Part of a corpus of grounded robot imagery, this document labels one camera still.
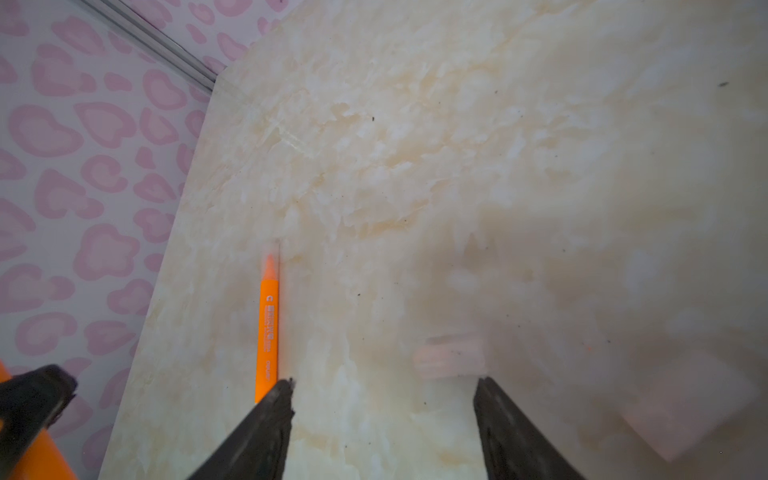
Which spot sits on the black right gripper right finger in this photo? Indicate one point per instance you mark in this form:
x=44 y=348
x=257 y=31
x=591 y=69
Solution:
x=512 y=446

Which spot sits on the aluminium corner frame post left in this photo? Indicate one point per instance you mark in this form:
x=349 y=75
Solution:
x=125 y=20

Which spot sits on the translucent pen cap on table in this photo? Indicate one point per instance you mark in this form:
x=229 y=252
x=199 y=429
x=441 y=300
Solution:
x=451 y=356

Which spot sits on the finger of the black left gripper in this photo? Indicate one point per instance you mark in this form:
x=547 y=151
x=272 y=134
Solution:
x=30 y=402

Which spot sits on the orange marker pen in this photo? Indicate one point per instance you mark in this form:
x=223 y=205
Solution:
x=267 y=360
x=36 y=456

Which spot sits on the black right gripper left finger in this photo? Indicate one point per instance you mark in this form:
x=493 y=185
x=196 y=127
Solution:
x=257 y=448

